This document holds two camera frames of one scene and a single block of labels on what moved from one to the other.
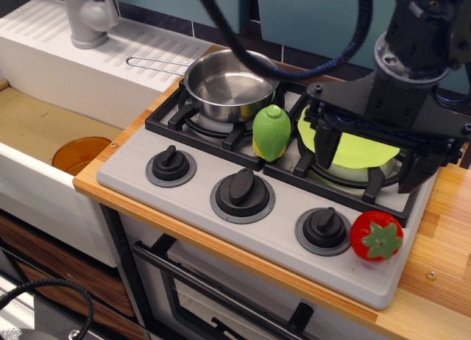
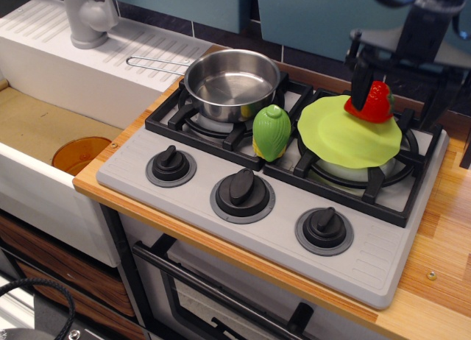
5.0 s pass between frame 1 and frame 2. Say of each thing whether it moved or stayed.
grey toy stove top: stayed
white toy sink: stayed
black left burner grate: stayed
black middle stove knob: stayed
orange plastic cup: stayed
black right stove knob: stayed
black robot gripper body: moved
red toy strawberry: moved
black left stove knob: stayed
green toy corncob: stayed
